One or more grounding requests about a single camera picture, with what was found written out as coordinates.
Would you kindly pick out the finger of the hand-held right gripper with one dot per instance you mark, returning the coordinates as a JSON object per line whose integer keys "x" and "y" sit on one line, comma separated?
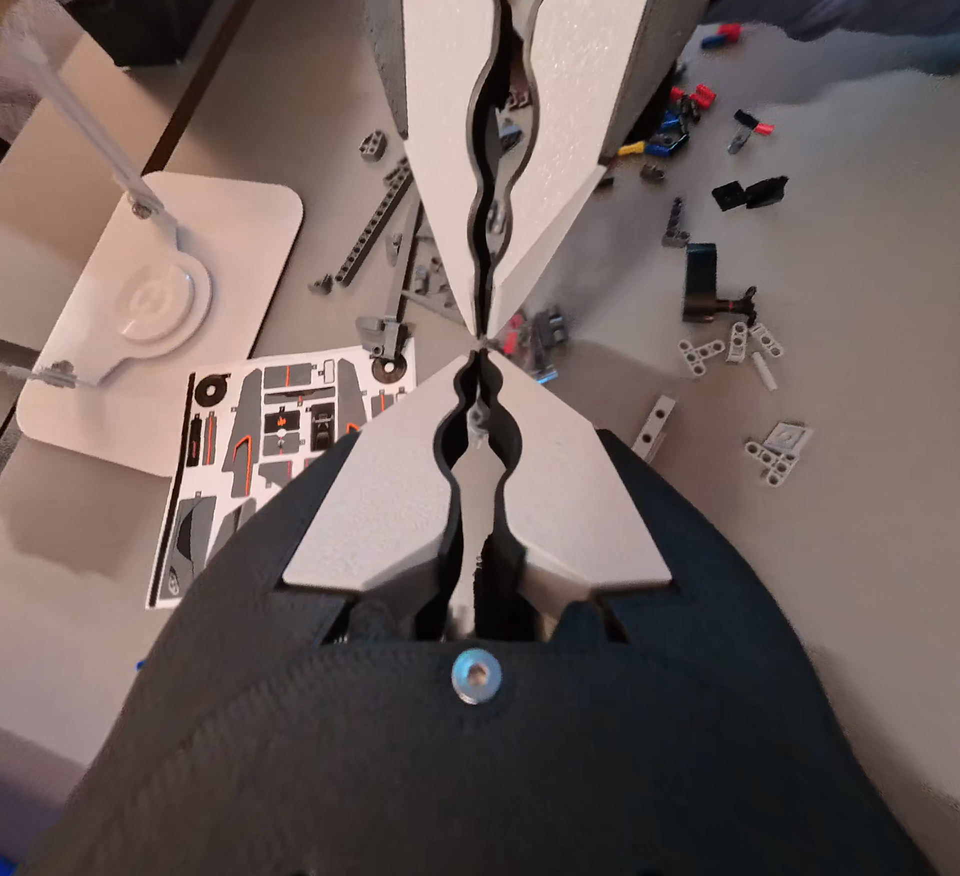
{"x": 442, "y": 66}
{"x": 577, "y": 66}

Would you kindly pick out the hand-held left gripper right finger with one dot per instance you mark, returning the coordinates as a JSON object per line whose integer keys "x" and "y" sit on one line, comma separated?
{"x": 592, "y": 508}

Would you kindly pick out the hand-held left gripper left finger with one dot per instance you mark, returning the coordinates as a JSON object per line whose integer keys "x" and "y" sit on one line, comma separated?
{"x": 367, "y": 508}

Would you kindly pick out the small grey lego connector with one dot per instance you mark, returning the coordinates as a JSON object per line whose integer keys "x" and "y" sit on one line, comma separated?
{"x": 478, "y": 426}

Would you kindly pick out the lego sticker sheet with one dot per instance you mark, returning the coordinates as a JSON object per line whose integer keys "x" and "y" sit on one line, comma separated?
{"x": 225, "y": 441}

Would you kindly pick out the black curved lego panel assembly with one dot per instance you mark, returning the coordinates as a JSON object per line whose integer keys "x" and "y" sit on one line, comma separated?
{"x": 701, "y": 276}

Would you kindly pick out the blue lego pin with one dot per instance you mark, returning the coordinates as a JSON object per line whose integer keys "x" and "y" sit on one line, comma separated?
{"x": 712, "y": 42}

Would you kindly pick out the red lego pin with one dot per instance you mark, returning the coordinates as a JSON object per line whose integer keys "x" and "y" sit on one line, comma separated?
{"x": 730, "y": 31}

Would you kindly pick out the white straight lego beam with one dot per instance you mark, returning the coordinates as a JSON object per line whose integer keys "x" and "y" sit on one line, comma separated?
{"x": 654, "y": 427}

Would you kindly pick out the dark grey lego block assembly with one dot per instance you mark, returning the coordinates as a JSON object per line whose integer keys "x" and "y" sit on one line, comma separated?
{"x": 544, "y": 340}

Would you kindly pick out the dark grey angled lego beam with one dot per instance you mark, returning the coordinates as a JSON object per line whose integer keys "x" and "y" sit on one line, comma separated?
{"x": 676, "y": 223}

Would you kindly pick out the long dark grey lego beam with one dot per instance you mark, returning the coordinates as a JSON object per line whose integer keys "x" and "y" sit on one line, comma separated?
{"x": 367, "y": 238}

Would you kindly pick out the small black lego panel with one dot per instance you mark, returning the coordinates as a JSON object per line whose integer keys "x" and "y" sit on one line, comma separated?
{"x": 766, "y": 191}
{"x": 727, "y": 196}

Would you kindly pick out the long grey lego strip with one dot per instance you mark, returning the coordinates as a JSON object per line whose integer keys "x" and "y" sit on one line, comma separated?
{"x": 405, "y": 268}

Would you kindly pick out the grey rounded beam with holes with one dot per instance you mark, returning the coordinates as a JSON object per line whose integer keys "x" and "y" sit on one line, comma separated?
{"x": 373, "y": 145}

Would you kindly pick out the black connector with red pin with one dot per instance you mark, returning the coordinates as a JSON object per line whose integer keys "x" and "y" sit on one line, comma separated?
{"x": 746, "y": 126}

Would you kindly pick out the light grey plate with beams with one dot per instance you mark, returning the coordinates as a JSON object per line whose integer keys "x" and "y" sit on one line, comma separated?
{"x": 787, "y": 437}

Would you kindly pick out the small grey angle connector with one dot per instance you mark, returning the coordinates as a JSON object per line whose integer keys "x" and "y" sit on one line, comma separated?
{"x": 322, "y": 285}

